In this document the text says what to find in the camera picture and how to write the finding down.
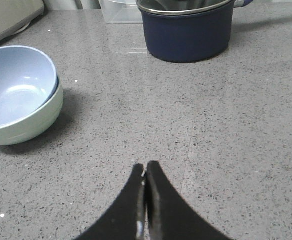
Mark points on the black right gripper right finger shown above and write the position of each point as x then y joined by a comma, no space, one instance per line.
169,216

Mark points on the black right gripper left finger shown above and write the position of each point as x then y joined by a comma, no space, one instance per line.
125,218

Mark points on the light green bowl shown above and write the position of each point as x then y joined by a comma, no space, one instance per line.
35,123

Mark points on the light blue bowl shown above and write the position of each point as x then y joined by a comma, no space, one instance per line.
28,79

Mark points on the dark blue saucepan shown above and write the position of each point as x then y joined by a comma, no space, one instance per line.
190,37

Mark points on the clear plastic container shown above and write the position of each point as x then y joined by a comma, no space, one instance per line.
120,12

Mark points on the glass lid with blue knob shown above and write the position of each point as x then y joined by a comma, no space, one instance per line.
179,6

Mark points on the grey curtain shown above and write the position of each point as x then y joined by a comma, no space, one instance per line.
69,5

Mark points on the white appliance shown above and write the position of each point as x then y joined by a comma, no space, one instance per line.
16,15

